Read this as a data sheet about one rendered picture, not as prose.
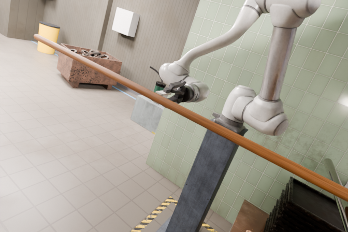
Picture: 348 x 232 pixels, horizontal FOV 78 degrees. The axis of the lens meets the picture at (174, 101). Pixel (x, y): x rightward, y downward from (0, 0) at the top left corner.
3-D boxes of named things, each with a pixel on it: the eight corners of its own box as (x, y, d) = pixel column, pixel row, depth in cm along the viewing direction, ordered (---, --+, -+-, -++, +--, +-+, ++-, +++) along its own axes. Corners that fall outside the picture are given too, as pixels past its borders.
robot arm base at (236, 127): (216, 114, 157) (219, 107, 155) (245, 128, 147) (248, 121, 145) (206, 118, 141) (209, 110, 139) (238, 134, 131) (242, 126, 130)
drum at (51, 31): (59, 55, 566) (63, 28, 546) (41, 53, 526) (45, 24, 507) (49, 50, 585) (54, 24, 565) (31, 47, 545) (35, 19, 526)
